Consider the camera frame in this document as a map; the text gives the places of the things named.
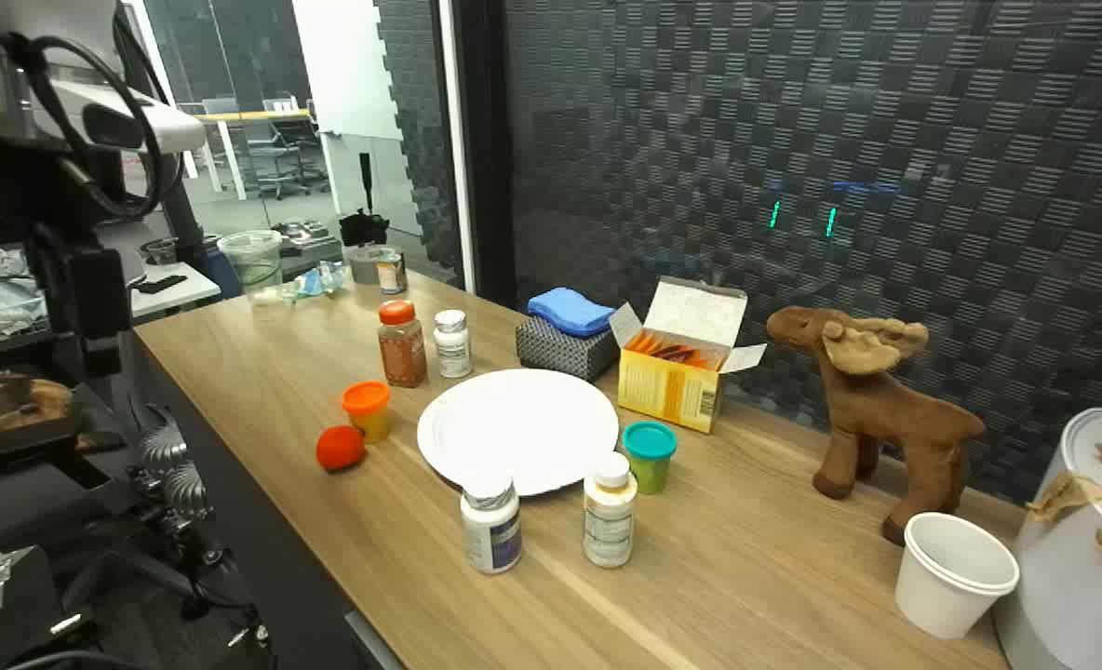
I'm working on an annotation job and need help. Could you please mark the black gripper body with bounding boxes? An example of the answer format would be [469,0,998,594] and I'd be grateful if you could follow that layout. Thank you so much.
[30,227,134,377]

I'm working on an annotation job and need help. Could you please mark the yellow putty tub orange lid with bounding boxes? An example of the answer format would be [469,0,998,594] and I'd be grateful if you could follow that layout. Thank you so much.
[339,381,393,447]

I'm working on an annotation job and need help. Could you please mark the brown spice bottle orange lid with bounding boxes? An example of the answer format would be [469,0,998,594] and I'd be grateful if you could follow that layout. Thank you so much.
[375,296,433,391]

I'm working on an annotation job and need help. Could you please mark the white bottle black print label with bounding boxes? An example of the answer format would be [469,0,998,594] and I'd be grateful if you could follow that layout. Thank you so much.
[428,306,477,382]

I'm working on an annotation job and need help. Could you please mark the stained white bottle green label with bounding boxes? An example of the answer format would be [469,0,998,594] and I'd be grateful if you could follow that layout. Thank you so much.
[578,451,642,572]

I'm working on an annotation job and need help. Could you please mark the clear plastic container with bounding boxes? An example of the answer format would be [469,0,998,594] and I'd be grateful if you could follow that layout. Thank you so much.
[215,227,287,294]

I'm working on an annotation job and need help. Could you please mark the black desk stand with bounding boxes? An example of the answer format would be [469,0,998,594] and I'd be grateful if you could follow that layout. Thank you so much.
[336,148,393,249]

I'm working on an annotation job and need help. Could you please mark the orange ball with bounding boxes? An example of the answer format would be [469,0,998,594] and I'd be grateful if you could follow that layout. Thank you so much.
[313,425,369,476]

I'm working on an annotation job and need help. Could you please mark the white paper plate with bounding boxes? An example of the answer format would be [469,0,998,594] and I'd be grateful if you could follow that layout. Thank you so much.
[415,366,622,499]

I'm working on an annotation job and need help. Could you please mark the white bottle blue label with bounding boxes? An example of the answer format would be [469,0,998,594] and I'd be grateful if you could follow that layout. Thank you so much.
[457,469,525,576]

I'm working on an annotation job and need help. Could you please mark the yellow cardboard box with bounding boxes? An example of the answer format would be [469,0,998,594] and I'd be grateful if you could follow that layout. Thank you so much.
[606,275,769,434]

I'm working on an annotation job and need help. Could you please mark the white paper cup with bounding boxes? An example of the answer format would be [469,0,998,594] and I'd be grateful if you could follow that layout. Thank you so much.
[895,511,1023,643]

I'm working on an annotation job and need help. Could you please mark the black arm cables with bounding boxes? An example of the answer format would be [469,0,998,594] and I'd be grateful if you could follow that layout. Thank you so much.
[0,25,190,236]

